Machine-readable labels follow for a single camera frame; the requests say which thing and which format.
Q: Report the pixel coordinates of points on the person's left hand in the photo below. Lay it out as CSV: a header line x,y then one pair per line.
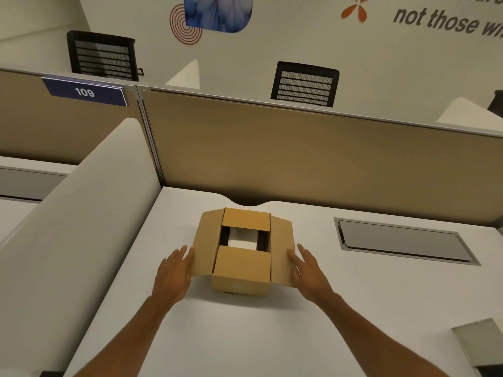
x,y
171,279

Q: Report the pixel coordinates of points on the person's right hand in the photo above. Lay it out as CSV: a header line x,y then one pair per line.
x,y
311,279

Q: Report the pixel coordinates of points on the person's right thumb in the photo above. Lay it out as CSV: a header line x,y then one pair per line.
x,y
292,259

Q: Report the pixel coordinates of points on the person's left thumb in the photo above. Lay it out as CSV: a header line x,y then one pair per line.
x,y
191,258

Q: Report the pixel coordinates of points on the brown cardboard box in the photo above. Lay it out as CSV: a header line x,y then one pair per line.
x,y
242,270

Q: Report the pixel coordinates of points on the person's right forearm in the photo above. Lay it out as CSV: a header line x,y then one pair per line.
x,y
373,339

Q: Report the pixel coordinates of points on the person's left forearm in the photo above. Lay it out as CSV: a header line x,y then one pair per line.
x,y
131,339

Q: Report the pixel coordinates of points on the wide tan partition panel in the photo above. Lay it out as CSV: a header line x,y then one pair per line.
x,y
314,160

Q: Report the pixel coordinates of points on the large white desk divider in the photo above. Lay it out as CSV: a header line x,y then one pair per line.
x,y
74,239

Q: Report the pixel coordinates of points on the black mesh office chair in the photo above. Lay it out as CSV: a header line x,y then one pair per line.
x,y
496,102
103,55
305,84

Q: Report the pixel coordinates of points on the small white desk divider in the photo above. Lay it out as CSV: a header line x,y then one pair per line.
x,y
469,113
184,77

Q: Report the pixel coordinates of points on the tan partition panel with sign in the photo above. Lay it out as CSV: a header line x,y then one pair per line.
x,y
47,127

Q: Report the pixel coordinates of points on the blue number sign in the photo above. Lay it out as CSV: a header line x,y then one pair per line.
x,y
84,91

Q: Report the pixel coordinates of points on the orange spiral wall decal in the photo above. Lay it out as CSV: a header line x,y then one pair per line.
x,y
181,30

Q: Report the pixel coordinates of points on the blue picture wall decal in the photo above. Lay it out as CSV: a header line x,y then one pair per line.
x,y
218,12

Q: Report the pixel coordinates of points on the orange flower wall decal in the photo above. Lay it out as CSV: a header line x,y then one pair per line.
x,y
356,9

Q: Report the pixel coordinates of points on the gray lettering wall decal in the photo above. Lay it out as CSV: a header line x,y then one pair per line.
x,y
444,19

